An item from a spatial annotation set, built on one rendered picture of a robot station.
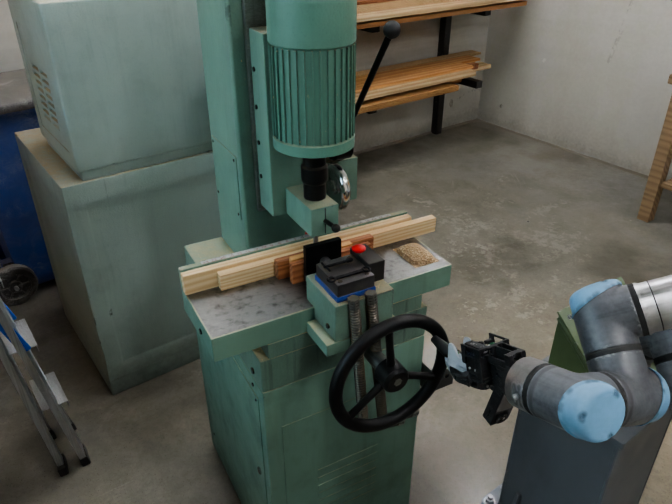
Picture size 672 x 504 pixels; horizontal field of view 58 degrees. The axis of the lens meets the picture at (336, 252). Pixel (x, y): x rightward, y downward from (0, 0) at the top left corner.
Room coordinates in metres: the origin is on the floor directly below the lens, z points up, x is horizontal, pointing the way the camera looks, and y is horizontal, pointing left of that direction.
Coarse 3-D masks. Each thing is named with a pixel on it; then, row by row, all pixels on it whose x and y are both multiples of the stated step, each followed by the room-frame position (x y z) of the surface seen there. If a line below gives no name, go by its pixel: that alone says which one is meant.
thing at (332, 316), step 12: (312, 276) 1.09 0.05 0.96; (312, 288) 1.07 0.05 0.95; (384, 288) 1.04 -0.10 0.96; (312, 300) 1.07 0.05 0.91; (324, 300) 1.02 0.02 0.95; (360, 300) 1.01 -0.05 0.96; (384, 300) 1.03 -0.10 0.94; (324, 312) 1.02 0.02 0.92; (336, 312) 0.98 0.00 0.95; (348, 312) 0.99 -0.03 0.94; (384, 312) 1.03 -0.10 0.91; (324, 324) 1.02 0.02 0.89; (336, 324) 0.98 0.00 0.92; (348, 324) 0.99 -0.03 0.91; (336, 336) 0.98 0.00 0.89; (348, 336) 0.99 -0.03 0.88
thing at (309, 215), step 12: (288, 192) 1.29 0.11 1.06; (300, 192) 1.28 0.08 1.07; (288, 204) 1.29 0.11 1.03; (300, 204) 1.23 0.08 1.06; (312, 204) 1.22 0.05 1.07; (324, 204) 1.22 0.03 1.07; (336, 204) 1.22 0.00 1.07; (300, 216) 1.24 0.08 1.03; (312, 216) 1.19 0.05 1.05; (324, 216) 1.20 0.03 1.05; (336, 216) 1.22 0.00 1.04; (312, 228) 1.19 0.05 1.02; (324, 228) 1.20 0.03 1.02
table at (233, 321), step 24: (408, 240) 1.35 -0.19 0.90; (408, 264) 1.24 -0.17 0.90; (432, 264) 1.24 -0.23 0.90; (216, 288) 1.13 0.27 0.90; (240, 288) 1.13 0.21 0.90; (264, 288) 1.13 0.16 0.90; (288, 288) 1.13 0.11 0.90; (408, 288) 1.18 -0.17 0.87; (432, 288) 1.21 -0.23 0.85; (192, 312) 1.07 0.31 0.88; (216, 312) 1.04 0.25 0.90; (240, 312) 1.04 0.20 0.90; (264, 312) 1.04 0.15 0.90; (288, 312) 1.04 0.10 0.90; (312, 312) 1.06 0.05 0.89; (216, 336) 0.96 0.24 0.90; (240, 336) 0.98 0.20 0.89; (264, 336) 1.01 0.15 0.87; (288, 336) 1.03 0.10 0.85; (312, 336) 1.03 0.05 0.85; (216, 360) 0.95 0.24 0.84
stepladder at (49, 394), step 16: (0, 304) 1.38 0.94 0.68; (0, 320) 1.35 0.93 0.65; (0, 336) 1.49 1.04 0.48; (16, 336) 1.37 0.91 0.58; (32, 336) 1.46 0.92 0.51; (0, 352) 1.35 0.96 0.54; (16, 352) 1.38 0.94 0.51; (16, 368) 1.38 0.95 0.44; (32, 368) 1.37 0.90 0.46; (16, 384) 1.35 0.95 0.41; (32, 384) 1.51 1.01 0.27; (48, 384) 1.51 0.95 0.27; (32, 400) 1.38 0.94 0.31; (48, 400) 1.38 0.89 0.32; (64, 400) 1.44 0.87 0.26; (32, 416) 1.36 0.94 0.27; (64, 416) 1.42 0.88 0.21; (48, 432) 1.38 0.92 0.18; (64, 432) 1.39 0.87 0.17; (48, 448) 1.36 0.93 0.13; (80, 448) 1.40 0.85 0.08; (64, 464) 1.38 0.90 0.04
